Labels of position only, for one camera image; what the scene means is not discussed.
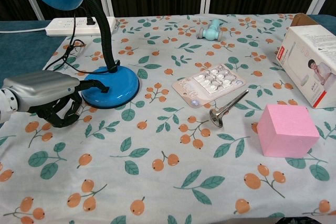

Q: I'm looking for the black lamp power cable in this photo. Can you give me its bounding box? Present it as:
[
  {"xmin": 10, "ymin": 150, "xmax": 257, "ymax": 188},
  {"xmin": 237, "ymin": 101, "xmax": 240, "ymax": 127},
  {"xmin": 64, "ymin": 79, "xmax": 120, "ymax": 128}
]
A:
[{"xmin": 43, "ymin": 7, "xmax": 97, "ymax": 74}]

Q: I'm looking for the metal engine valve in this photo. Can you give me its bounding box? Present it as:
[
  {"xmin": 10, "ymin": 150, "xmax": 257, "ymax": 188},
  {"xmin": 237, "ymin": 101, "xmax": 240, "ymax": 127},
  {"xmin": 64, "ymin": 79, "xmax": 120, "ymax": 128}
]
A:
[{"xmin": 209, "ymin": 89, "xmax": 249, "ymax": 129}]

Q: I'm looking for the black object at edge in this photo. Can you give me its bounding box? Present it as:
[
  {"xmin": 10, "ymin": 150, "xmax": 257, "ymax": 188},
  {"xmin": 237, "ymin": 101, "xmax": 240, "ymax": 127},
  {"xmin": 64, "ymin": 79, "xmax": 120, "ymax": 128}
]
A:
[{"xmin": 277, "ymin": 216, "xmax": 314, "ymax": 224}]

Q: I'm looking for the white power strip cable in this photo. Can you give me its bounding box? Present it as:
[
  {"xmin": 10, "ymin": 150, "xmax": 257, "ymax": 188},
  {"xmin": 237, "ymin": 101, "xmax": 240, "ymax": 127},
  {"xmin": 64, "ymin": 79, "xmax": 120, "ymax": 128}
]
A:
[{"xmin": 0, "ymin": 27, "xmax": 47, "ymax": 34}]

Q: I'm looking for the white power strip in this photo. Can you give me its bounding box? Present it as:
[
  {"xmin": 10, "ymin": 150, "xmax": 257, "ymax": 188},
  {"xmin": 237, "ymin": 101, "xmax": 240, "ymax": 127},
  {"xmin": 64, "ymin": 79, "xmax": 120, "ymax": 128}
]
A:
[{"xmin": 45, "ymin": 17, "xmax": 116, "ymax": 37}]

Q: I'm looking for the pink foam cube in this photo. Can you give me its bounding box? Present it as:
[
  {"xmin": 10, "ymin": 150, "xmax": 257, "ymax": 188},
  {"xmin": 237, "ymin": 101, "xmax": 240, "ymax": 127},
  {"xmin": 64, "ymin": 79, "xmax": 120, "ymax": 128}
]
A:
[{"xmin": 256, "ymin": 104, "xmax": 321, "ymax": 157}]

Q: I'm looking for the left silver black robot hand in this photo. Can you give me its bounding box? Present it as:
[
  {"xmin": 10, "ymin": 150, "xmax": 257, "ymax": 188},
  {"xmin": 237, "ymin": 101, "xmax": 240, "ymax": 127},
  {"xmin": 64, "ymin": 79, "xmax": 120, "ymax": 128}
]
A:
[{"xmin": 2, "ymin": 71, "xmax": 110, "ymax": 128}]

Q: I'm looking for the blue desk lamp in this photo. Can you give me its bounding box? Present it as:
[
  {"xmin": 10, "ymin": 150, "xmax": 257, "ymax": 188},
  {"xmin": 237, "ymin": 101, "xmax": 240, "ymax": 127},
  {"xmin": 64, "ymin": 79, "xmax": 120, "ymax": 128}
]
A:
[{"xmin": 25, "ymin": 0, "xmax": 140, "ymax": 109}]

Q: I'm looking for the white red product box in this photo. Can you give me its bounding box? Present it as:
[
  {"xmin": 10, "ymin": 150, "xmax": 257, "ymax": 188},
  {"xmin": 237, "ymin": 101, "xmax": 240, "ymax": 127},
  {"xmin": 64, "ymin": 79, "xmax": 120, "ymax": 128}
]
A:
[{"xmin": 276, "ymin": 24, "xmax": 336, "ymax": 109}]

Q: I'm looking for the fruit leaf print tablecloth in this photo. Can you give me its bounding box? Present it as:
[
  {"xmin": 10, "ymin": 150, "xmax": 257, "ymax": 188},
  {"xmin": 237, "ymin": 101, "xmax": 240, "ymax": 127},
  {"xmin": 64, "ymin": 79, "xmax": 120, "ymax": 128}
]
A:
[{"xmin": 0, "ymin": 13, "xmax": 336, "ymax": 224}]

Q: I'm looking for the pink blister pack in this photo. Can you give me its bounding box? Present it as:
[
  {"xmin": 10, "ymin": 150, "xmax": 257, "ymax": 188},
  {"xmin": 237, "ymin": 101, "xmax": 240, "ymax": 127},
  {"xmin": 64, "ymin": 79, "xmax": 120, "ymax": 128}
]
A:
[{"xmin": 172, "ymin": 63, "xmax": 247, "ymax": 108}]

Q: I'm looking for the teal wheeled toy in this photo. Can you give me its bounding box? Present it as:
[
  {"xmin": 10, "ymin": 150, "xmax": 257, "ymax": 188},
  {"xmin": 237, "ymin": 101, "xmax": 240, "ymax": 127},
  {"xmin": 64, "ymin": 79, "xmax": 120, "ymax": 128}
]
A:
[{"xmin": 198, "ymin": 19, "xmax": 226, "ymax": 41}]

